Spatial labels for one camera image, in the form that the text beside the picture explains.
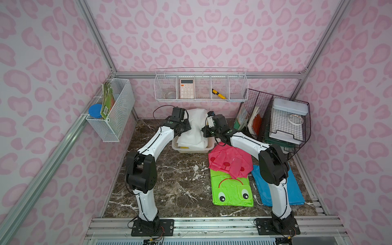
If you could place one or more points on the green frog folded raincoat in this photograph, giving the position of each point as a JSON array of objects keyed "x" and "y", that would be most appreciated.
[{"x": 227, "y": 191}]

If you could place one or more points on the white plastic lidded box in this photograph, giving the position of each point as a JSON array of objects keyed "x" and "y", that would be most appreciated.
[{"x": 280, "y": 128}]

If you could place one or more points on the green booklets in basket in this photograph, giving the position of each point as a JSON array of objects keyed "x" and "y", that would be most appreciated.
[{"x": 107, "y": 99}]

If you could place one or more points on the blue raincoat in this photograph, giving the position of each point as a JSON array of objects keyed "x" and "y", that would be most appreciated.
[{"x": 295, "y": 196}]

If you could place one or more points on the white mesh wall basket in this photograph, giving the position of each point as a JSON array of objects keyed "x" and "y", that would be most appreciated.
[{"x": 110, "y": 130}]

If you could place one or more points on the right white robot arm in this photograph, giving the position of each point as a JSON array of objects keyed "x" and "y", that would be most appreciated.
[{"x": 273, "y": 164}]

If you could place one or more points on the blue round lid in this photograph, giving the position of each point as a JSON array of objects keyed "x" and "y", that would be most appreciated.
[{"x": 95, "y": 111}]

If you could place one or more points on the books in black rack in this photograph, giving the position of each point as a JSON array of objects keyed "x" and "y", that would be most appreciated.
[{"x": 248, "y": 122}]

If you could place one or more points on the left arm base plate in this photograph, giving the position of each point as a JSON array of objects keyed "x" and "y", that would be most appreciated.
[{"x": 157, "y": 227}]

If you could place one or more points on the pink folded raincoat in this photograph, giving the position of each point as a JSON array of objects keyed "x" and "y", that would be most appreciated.
[{"x": 230, "y": 160}]

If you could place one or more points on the black wire rack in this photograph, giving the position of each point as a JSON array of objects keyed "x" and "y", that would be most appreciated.
[{"x": 264, "y": 101}]

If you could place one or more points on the white raincoat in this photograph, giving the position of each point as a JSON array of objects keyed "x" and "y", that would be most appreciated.
[{"x": 194, "y": 139}]

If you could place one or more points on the white perforated plastic basket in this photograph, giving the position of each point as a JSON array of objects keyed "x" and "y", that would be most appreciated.
[{"x": 210, "y": 146}]

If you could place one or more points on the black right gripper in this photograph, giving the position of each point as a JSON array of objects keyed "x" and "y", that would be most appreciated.
[{"x": 208, "y": 131}]

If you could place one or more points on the white calculator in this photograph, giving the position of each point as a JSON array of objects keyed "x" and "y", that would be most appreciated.
[{"x": 187, "y": 89}]

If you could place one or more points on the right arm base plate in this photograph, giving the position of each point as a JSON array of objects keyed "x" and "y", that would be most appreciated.
[{"x": 275, "y": 226}]

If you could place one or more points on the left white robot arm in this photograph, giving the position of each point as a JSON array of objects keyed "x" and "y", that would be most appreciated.
[{"x": 141, "y": 169}]

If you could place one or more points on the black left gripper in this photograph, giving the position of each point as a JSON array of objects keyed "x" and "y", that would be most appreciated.
[{"x": 182, "y": 125}]

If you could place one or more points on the clear tape roll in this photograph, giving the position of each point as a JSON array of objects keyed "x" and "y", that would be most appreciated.
[{"x": 295, "y": 119}]

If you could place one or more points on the aluminium corner frame post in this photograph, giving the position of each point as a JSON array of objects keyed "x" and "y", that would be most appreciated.
[{"x": 93, "y": 27}]

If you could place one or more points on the white wire wall shelf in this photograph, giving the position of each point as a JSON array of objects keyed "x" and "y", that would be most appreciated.
[{"x": 230, "y": 82}]

